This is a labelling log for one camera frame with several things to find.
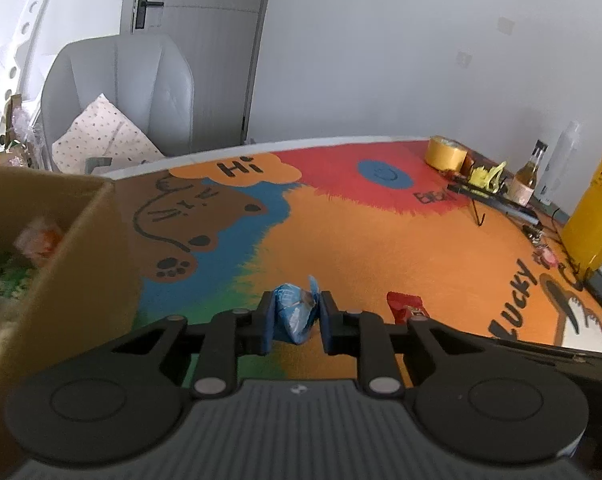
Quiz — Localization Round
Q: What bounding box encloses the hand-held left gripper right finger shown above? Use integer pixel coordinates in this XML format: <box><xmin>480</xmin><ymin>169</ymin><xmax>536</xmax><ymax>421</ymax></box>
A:
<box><xmin>320</xmin><ymin>290</ymin><xmax>486</xmax><ymax>397</ymax></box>

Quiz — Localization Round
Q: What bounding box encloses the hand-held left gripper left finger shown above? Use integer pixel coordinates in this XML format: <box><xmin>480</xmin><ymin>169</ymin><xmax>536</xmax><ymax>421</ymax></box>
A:
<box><xmin>108</xmin><ymin>291</ymin><xmax>276</xmax><ymax>400</ymax></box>

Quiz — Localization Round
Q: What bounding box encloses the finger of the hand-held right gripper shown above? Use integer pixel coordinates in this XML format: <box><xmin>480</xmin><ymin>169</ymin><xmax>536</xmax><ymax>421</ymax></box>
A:
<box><xmin>483</xmin><ymin>336</ymin><xmax>602</xmax><ymax>368</ymax></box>

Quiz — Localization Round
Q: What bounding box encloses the blue candy packet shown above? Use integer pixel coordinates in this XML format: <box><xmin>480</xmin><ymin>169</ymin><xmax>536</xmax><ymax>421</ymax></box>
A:
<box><xmin>272</xmin><ymin>275</ymin><xmax>322</xmax><ymax>346</ymax></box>

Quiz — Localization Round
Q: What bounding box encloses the red snack packet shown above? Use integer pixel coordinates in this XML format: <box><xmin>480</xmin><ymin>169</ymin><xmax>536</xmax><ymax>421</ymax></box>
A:
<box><xmin>386</xmin><ymin>291</ymin><xmax>429</xmax><ymax>326</ymax></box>

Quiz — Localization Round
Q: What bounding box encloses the colourful printed table mat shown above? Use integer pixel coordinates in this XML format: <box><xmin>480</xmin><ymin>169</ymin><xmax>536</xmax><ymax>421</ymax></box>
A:
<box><xmin>113</xmin><ymin>137</ymin><xmax>602</xmax><ymax>391</ymax></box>

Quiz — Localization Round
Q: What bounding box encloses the yellow snack bag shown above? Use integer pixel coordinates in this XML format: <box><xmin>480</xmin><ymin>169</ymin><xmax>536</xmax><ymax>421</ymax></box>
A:
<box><xmin>561</xmin><ymin>125</ymin><xmax>602</xmax><ymax>273</ymax></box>

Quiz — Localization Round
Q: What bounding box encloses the black metal stand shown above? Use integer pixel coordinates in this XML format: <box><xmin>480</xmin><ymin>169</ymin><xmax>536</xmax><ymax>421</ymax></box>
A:
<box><xmin>447</xmin><ymin>182</ymin><xmax>542</xmax><ymax>228</ymax></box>

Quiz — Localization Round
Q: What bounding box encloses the small glass bottle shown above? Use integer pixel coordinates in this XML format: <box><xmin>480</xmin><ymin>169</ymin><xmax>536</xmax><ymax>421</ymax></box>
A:
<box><xmin>511</xmin><ymin>140</ymin><xmax>549</xmax><ymax>206</ymax></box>

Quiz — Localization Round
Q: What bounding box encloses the white spray bottle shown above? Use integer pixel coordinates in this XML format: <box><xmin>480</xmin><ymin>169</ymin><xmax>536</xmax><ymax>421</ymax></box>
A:
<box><xmin>538</xmin><ymin>121</ymin><xmax>582</xmax><ymax>206</ymax></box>

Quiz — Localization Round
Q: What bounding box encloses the yellow clip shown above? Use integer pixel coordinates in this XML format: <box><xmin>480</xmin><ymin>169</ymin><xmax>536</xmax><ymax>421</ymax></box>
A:
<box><xmin>468</xmin><ymin>160</ymin><xmax>506</xmax><ymax>191</ymax></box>

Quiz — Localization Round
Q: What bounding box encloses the yellow tape roll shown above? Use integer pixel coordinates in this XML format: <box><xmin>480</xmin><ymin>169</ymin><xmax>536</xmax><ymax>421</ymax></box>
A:
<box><xmin>426</xmin><ymin>135</ymin><xmax>468</xmax><ymax>171</ymax></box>

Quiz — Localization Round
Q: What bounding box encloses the orange white snack packet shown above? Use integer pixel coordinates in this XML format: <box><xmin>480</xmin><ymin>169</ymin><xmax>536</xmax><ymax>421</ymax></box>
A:
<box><xmin>13</xmin><ymin>217</ymin><xmax>64</xmax><ymax>266</ymax></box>

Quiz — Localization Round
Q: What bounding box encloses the dotted white pillow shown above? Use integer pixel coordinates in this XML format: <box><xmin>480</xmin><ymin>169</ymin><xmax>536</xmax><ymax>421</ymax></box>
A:
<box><xmin>51</xmin><ymin>92</ymin><xmax>166</xmax><ymax>173</ymax></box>

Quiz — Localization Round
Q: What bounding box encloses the green white snack packet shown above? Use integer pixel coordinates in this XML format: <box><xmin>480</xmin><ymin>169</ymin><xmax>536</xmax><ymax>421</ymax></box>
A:
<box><xmin>0</xmin><ymin>255</ymin><xmax>36</xmax><ymax>301</ymax></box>

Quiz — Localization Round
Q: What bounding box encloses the grey chair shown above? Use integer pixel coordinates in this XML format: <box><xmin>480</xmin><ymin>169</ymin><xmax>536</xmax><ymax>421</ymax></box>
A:
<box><xmin>41</xmin><ymin>34</ymin><xmax>196</xmax><ymax>176</ymax></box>

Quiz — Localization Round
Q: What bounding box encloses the grey door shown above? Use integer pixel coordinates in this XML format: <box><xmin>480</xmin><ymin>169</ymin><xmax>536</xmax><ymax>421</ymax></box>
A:
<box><xmin>120</xmin><ymin>0</ymin><xmax>276</xmax><ymax>146</ymax></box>

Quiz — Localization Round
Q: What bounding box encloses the taped cardboard box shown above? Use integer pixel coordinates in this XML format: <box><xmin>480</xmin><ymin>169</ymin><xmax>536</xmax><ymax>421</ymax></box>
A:
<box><xmin>0</xmin><ymin>135</ymin><xmax>46</xmax><ymax>168</ymax></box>

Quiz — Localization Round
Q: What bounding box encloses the white foam board with holes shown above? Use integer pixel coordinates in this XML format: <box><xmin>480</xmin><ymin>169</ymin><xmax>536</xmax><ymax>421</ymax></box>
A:
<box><xmin>0</xmin><ymin>0</ymin><xmax>52</xmax><ymax>146</ymax></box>

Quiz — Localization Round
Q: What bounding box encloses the pink keychain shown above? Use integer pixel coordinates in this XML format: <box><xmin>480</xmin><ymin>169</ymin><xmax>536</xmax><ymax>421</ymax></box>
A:
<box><xmin>523</xmin><ymin>225</ymin><xmax>559</xmax><ymax>266</ymax></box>

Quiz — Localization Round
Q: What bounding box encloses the black door handle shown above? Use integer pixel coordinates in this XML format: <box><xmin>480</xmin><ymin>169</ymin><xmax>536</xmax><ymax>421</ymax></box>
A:
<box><xmin>137</xmin><ymin>0</ymin><xmax>166</xmax><ymax>30</ymax></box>

